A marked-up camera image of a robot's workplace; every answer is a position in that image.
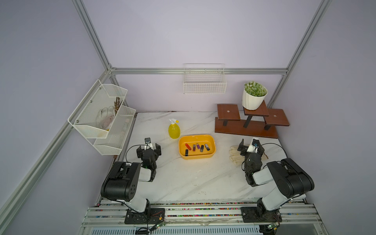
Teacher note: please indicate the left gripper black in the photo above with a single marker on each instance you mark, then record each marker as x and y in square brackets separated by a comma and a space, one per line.
[139, 152]

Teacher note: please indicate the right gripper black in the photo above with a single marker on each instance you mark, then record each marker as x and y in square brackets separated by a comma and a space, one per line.
[243, 149]

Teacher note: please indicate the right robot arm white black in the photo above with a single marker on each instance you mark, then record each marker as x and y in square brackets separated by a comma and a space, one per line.
[290, 179]

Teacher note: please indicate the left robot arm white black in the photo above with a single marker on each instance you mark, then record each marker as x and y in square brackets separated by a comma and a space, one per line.
[122, 180]

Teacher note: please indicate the yellow plastic storage box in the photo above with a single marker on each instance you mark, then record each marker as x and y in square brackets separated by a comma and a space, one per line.
[193, 140]

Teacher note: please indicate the cream work glove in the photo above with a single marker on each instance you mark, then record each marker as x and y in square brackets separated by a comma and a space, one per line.
[235, 156]

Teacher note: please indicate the yellow spray bottle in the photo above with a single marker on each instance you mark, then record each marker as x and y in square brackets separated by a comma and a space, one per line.
[174, 129]

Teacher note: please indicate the brown wooden tiered stand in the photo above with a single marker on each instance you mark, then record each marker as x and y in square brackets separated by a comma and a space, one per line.
[261, 122]

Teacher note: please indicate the clear plastic bag in shelf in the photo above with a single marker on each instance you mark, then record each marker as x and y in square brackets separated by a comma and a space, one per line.
[105, 118]

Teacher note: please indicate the white mesh two-tier shelf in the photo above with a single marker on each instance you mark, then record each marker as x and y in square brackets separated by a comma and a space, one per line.
[83, 119]

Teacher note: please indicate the white pot green plant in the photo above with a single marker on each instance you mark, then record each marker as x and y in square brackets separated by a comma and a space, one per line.
[253, 95]

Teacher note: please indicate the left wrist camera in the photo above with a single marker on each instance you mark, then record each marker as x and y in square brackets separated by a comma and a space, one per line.
[148, 144]

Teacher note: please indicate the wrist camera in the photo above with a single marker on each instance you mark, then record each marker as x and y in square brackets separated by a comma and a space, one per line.
[148, 144]
[254, 146]

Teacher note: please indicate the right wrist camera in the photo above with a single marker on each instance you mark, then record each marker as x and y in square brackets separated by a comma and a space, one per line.
[254, 146]

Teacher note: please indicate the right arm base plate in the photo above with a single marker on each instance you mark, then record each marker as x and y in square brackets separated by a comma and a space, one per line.
[254, 215]

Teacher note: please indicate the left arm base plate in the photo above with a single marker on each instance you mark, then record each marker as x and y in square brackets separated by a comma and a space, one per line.
[149, 216]

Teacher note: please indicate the white wire wall basket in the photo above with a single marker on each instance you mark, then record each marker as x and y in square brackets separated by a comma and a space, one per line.
[207, 79]

